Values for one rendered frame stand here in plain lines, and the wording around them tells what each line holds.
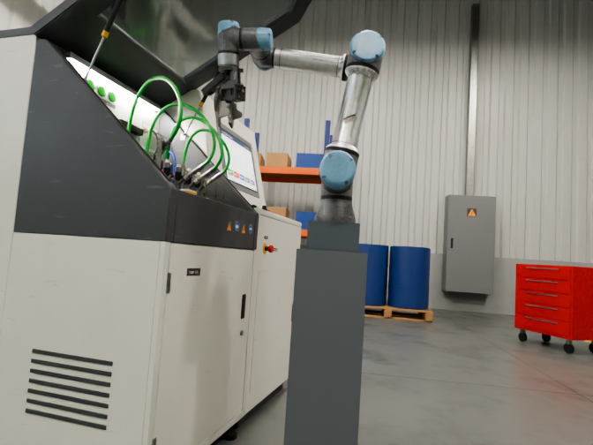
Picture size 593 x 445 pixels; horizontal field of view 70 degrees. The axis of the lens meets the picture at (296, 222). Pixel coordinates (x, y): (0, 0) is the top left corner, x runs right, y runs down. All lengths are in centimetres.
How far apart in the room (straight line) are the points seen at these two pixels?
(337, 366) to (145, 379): 59
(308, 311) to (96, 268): 68
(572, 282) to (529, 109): 478
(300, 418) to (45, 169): 116
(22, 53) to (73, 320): 93
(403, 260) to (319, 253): 483
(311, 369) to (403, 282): 482
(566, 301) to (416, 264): 204
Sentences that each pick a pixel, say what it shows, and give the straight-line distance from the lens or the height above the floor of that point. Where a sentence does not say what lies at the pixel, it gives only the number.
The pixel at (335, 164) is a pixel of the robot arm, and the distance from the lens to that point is 137.
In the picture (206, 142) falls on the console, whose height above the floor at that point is 129.
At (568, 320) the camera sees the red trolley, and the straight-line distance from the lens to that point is 502.
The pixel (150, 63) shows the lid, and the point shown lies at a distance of 199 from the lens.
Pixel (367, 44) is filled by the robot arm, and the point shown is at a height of 148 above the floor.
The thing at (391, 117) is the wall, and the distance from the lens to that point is 851.
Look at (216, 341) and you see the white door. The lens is 163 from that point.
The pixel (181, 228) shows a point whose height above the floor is 84.
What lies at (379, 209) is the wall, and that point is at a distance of 807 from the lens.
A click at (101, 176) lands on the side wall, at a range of 145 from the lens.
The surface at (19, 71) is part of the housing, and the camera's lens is 181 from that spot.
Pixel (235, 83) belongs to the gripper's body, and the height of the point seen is 137.
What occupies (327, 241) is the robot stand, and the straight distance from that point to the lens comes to 146.
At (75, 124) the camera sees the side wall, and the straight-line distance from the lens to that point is 156.
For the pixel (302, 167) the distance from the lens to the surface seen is 705.
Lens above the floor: 77
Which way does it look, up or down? 5 degrees up
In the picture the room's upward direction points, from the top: 4 degrees clockwise
